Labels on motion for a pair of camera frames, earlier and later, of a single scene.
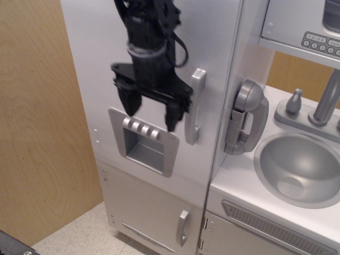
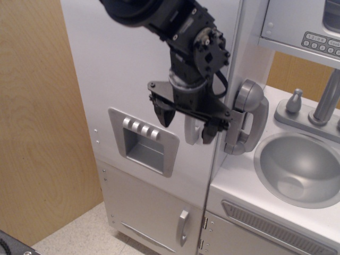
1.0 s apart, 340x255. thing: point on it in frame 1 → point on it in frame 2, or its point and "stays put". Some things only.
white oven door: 231,229 stays put
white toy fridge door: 184,161 stays put
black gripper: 153,74 → 194,99
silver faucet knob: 294,102 stays put
